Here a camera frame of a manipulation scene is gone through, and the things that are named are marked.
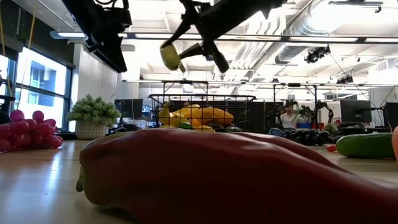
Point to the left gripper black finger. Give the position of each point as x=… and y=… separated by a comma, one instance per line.
x=113, y=53

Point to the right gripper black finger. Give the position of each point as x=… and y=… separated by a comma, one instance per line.
x=216, y=53
x=178, y=31

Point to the orange crinkled fruit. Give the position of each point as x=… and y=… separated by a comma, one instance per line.
x=213, y=116

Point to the yellow fruit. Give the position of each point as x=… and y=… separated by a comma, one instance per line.
x=185, y=113

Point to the yellow bell pepper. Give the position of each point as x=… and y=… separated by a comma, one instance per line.
x=206, y=128

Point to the black background robot arm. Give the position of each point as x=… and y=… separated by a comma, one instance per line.
x=325, y=107

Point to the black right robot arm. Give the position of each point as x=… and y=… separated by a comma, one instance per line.
x=261, y=7

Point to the black computer monitor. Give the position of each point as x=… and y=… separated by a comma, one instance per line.
x=356, y=110
x=391, y=113
x=129, y=107

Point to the person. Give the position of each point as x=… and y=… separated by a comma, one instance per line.
x=290, y=119
x=186, y=103

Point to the green plant in white pot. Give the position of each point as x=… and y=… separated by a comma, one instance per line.
x=93, y=110

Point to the black spotlight cluster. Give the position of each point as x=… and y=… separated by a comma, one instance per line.
x=317, y=54
x=345, y=79

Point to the long ceiling light strip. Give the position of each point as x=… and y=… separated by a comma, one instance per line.
x=326, y=39

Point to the pink grapes bunch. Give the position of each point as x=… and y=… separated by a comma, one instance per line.
x=28, y=132

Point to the black grapes bunch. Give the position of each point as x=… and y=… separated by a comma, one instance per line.
x=308, y=137

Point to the green cucumber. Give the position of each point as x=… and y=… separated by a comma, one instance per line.
x=365, y=145

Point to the small orange tangerine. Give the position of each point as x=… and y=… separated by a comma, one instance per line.
x=395, y=143

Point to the black metal gantry frame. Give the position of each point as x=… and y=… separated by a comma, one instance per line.
x=186, y=82

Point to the black partition wall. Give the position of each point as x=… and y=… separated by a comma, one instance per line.
x=258, y=115

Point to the silver ventilation duct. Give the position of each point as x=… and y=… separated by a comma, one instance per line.
x=311, y=21

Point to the black ceiling rail fixture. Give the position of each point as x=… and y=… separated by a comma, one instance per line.
x=354, y=3

